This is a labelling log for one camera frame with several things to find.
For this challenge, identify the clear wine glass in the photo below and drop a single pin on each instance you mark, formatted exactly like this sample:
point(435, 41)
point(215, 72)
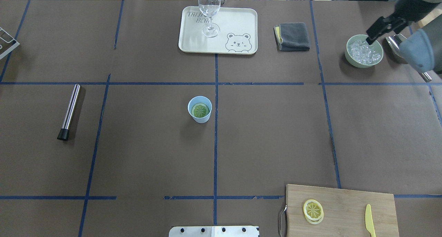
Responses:
point(209, 8)

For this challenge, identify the white wire cup rack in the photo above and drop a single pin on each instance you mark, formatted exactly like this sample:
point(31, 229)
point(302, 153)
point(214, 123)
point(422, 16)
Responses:
point(7, 43)

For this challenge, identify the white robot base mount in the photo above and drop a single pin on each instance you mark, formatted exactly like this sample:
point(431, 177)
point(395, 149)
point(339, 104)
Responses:
point(215, 231)

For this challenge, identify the remaining lemon slice stack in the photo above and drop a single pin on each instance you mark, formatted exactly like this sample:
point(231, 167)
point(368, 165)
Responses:
point(313, 211)

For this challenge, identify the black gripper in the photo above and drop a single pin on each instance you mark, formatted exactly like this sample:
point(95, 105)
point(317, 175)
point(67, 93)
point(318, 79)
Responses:
point(408, 5)

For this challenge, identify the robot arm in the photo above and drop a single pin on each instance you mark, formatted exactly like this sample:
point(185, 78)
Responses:
point(423, 49)

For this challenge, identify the grey folded cloth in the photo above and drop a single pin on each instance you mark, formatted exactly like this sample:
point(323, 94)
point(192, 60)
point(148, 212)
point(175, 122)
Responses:
point(292, 37)

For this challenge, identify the steel muddler black tip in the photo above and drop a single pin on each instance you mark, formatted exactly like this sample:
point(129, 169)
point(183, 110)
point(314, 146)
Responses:
point(65, 128)

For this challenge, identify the light blue paper cup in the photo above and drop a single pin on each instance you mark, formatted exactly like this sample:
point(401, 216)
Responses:
point(200, 99)

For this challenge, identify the steel ice scoop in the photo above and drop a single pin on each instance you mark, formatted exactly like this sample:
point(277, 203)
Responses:
point(394, 43)

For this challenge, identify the wooden cutting board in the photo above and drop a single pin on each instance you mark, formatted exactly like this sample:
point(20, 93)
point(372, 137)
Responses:
point(344, 213)

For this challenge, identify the green bowl of ice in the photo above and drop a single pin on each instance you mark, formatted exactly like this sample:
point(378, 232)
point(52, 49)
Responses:
point(361, 54)

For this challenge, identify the yellow plastic knife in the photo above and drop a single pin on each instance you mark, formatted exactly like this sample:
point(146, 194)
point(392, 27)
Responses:
point(369, 223)

